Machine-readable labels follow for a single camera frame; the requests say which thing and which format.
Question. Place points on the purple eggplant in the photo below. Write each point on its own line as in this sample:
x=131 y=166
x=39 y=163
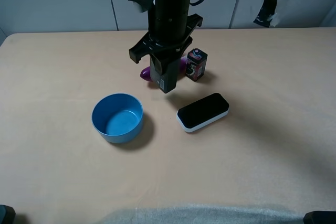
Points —
x=145 y=73

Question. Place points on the black and white eraser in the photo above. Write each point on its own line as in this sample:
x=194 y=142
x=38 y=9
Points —
x=202 y=112

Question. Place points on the black gum tin box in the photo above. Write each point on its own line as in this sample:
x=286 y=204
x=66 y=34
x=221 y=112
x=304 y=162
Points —
x=195 y=64

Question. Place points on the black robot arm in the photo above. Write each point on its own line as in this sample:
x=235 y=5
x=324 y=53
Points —
x=169 y=27

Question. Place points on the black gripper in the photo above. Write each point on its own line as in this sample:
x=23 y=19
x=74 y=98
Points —
x=169 y=28

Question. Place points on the blue round bowl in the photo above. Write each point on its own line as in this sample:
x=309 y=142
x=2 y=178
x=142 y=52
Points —
x=118 y=118

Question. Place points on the dark green square bottle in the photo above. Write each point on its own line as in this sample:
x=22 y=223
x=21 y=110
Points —
x=164 y=74

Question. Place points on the grey cloth at bottom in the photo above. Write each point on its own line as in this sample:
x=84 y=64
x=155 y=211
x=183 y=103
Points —
x=202 y=214

